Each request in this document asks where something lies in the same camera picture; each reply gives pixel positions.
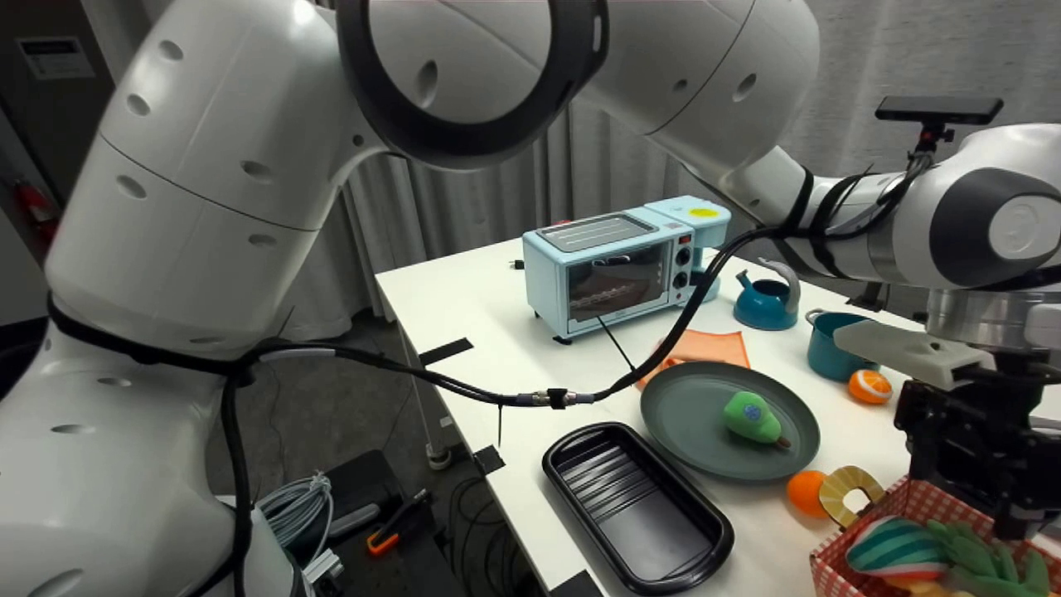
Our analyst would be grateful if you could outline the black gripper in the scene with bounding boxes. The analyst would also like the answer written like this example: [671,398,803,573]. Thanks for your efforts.
[891,367,1061,544]

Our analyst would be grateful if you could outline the orange pineapple plush green leaves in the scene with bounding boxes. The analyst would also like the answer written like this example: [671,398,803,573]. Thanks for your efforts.
[923,516,1053,597]

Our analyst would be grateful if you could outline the striped watermelon slice plush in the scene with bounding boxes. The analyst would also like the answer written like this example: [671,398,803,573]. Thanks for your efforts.
[844,514,945,579]

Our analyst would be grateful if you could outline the green pear plush toy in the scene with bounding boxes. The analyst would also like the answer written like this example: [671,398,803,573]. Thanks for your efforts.
[718,383,790,450]

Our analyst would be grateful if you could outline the red checkered basket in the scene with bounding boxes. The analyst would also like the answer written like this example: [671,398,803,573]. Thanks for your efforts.
[804,473,1061,597]

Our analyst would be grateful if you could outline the orange fruit plush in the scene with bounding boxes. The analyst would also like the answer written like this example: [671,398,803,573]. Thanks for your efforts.
[781,468,833,525]
[844,367,895,407]

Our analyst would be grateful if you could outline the teal toy pot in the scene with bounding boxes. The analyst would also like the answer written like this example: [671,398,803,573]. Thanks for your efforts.
[803,309,880,383]

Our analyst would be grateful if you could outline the teal toy kettle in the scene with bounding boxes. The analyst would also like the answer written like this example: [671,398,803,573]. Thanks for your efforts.
[730,256,803,335]

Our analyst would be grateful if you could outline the grey plate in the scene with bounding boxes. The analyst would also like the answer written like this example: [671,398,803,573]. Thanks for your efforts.
[635,361,825,488]

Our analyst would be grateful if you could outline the light blue toy oven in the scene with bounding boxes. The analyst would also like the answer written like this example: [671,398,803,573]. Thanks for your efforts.
[520,192,736,345]

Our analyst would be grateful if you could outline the orange cloth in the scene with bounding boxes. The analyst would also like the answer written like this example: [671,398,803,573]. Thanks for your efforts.
[630,324,757,392]

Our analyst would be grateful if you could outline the black grill tray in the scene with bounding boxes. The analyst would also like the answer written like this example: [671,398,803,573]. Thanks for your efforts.
[537,419,740,597]

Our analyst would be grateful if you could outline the grey curtain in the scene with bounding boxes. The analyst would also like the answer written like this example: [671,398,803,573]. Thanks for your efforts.
[81,0,1061,345]

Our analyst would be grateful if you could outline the red fire extinguisher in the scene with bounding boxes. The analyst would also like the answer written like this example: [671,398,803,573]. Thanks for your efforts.
[14,180,58,232]

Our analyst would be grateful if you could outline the yellow pineapple ring plush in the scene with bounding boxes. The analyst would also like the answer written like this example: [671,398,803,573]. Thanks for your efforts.
[815,461,888,531]

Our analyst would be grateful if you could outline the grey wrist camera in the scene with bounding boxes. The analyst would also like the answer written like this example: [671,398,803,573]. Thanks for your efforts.
[833,317,1000,392]

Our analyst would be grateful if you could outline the black table edge strap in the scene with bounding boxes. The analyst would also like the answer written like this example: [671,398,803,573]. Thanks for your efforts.
[470,440,512,476]
[414,335,476,367]

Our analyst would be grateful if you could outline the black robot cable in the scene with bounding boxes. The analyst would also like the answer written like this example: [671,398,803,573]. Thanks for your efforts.
[43,162,940,597]

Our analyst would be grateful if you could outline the orange-handled tool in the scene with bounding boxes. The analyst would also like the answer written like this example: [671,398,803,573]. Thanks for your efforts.
[362,483,436,557]

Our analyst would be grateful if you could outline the blue-grey cable bundle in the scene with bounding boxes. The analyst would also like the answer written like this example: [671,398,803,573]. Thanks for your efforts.
[255,471,348,591]

